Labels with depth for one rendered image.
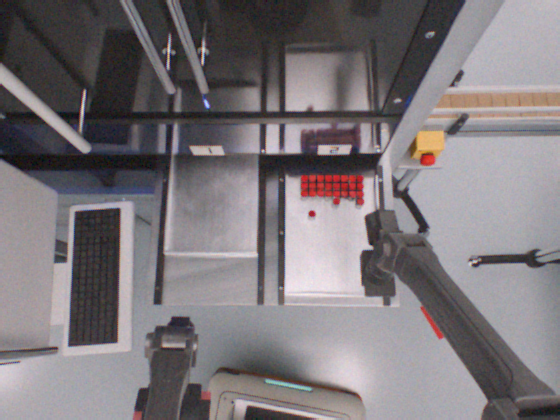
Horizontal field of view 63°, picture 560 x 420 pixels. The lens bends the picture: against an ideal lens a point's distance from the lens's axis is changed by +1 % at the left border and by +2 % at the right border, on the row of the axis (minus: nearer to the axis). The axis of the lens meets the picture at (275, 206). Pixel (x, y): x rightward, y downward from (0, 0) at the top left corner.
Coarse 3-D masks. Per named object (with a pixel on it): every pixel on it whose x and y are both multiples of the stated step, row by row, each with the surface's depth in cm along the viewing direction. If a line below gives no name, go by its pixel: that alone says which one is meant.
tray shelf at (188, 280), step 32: (160, 160) 137; (288, 160) 136; (320, 160) 135; (352, 160) 135; (160, 192) 134; (384, 192) 132; (192, 256) 129; (224, 256) 129; (256, 256) 129; (192, 288) 127; (224, 288) 126; (256, 288) 126
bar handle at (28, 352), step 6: (12, 348) 105; (18, 348) 106; (24, 348) 109; (30, 348) 111; (36, 348) 113; (42, 348) 116; (48, 348) 119; (54, 348) 121; (0, 354) 99; (6, 354) 101; (12, 354) 103; (18, 354) 105; (24, 354) 108; (30, 354) 110; (36, 354) 113; (42, 354) 116; (48, 354) 119; (54, 354) 122; (0, 360) 100; (6, 360) 103
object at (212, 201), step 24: (192, 168) 136; (216, 168) 136; (240, 168) 135; (168, 192) 131; (192, 192) 134; (216, 192) 134; (240, 192) 133; (168, 216) 130; (192, 216) 132; (216, 216) 132; (240, 216) 132; (168, 240) 130; (192, 240) 130; (216, 240) 130; (240, 240) 130
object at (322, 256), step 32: (288, 192) 133; (288, 224) 130; (320, 224) 130; (352, 224) 130; (288, 256) 128; (320, 256) 128; (352, 256) 127; (288, 288) 126; (320, 288) 125; (352, 288) 125
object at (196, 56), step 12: (168, 0) 58; (180, 0) 59; (180, 12) 61; (180, 24) 63; (180, 36) 65; (192, 36) 67; (192, 48) 68; (204, 48) 79; (192, 60) 71; (204, 60) 79; (192, 72) 74; (204, 72) 76; (204, 84) 78
